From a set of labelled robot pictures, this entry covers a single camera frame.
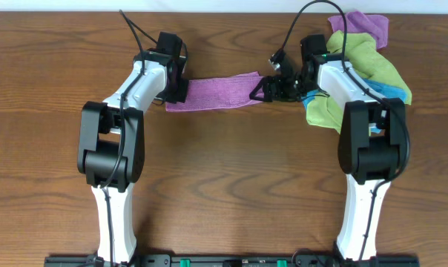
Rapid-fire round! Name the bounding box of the purple microfiber cloth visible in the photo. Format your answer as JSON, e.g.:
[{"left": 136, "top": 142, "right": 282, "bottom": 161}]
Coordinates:
[{"left": 165, "top": 71, "right": 263, "bottom": 113}]

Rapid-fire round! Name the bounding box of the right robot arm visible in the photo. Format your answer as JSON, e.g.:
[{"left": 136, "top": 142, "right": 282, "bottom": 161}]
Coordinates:
[{"left": 249, "top": 35, "right": 409, "bottom": 266}]

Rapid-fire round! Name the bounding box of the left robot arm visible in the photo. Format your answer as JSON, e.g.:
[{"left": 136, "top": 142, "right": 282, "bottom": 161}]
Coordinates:
[{"left": 77, "top": 32, "right": 188, "bottom": 266}]

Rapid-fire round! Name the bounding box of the small green cloth with label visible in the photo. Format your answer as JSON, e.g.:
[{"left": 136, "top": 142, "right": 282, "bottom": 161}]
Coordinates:
[{"left": 303, "top": 90, "right": 343, "bottom": 133}]

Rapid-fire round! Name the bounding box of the large green cloth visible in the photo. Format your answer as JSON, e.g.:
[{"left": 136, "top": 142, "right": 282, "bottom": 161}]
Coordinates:
[{"left": 345, "top": 33, "right": 412, "bottom": 105}]

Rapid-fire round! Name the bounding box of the purple cloth at back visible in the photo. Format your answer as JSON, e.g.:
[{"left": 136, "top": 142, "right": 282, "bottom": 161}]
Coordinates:
[{"left": 345, "top": 11, "right": 389, "bottom": 49}]

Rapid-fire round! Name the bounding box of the blue cloth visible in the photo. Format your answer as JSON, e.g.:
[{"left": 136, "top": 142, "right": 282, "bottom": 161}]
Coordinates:
[{"left": 301, "top": 77, "right": 408, "bottom": 134}]

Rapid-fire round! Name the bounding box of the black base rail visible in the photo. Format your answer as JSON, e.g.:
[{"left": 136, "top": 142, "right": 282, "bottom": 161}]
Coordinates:
[{"left": 44, "top": 252, "right": 421, "bottom": 267}]

